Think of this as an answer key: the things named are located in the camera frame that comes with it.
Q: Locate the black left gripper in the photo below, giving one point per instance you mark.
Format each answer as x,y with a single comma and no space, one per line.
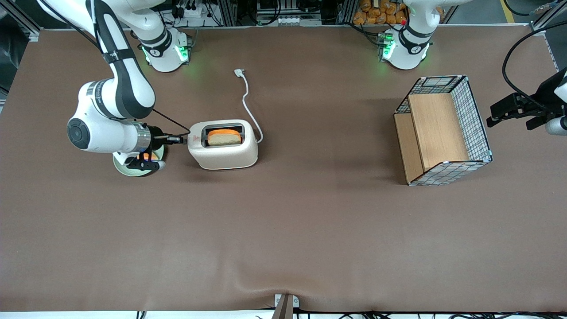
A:
543,98

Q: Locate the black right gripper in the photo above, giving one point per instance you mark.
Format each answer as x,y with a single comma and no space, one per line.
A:
156,138

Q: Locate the white two-slot toaster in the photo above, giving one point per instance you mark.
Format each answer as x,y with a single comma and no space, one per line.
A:
226,156

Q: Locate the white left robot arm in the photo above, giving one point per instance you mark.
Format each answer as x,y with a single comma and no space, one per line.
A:
405,55

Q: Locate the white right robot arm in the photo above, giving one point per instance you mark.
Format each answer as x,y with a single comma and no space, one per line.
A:
106,133

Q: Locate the triangular orange pastry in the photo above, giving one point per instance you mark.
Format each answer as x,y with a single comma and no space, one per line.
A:
145,156

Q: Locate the toast slice orange crust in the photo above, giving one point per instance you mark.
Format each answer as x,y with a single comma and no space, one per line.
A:
223,139

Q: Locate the pale green round plate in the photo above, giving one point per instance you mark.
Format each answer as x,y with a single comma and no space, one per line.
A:
133,173

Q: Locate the white power strip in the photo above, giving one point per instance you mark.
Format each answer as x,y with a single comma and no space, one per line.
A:
191,12

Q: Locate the pile of orange bread rolls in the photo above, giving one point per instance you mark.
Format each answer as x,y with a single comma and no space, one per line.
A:
376,17

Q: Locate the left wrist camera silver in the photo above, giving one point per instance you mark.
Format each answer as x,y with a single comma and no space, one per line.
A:
556,126

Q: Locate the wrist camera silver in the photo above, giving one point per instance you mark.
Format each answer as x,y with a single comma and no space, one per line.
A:
146,166
556,126

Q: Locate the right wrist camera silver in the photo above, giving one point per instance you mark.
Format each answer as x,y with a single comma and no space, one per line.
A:
146,166

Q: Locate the aluminium frame rail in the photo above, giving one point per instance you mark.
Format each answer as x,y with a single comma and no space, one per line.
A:
547,15

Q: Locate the grey camera stand bracket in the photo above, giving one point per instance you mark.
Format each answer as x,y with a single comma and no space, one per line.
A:
285,310

